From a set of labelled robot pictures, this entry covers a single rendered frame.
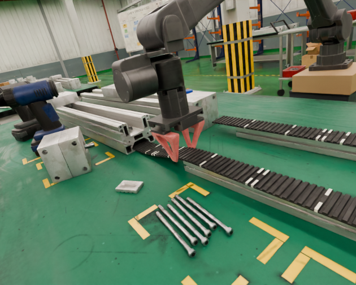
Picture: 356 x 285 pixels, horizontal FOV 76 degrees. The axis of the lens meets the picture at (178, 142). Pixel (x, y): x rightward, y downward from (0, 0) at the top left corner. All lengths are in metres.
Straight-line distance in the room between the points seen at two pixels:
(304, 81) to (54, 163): 0.83
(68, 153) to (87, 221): 0.20
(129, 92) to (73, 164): 0.28
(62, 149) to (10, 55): 15.04
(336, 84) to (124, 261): 0.80
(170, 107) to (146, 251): 0.25
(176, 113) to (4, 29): 15.38
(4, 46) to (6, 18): 1.35
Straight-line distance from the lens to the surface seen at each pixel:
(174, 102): 0.43
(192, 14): 0.46
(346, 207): 0.36
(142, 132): 0.64
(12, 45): 15.68
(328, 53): 0.99
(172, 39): 0.40
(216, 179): 0.43
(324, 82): 0.92
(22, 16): 15.94
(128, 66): 0.39
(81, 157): 0.60
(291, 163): 0.49
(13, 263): 0.46
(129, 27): 6.97
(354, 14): 3.48
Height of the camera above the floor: 1.04
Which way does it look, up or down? 24 degrees down
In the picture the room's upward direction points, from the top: 12 degrees counter-clockwise
